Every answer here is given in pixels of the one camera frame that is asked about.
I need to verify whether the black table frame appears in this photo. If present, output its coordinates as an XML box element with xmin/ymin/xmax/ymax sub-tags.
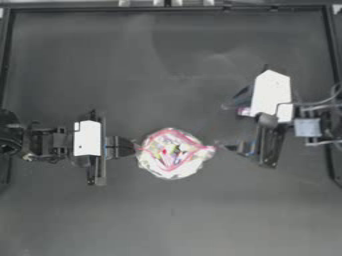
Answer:
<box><xmin>0</xmin><ymin>0</ymin><xmax>342</xmax><ymax>118</ymax></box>

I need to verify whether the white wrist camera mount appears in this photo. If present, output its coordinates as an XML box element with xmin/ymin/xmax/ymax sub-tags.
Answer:
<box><xmin>72</xmin><ymin>119</ymin><xmax>104</xmax><ymax>158</ymax></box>
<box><xmin>247</xmin><ymin>68</ymin><xmax>297</xmax><ymax>124</ymax></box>

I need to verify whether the thin black camera cable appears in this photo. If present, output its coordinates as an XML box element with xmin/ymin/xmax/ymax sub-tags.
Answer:
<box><xmin>273</xmin><ymin>99</ymin><xmax>299</xmax><ymax>116</ymax></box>

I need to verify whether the clear bag with pink zip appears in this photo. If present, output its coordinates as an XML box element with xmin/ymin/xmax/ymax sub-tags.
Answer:
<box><xmin>134</xmin><ymin>126</ymin><xmax>228</xmax><ymax>181</ymax></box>

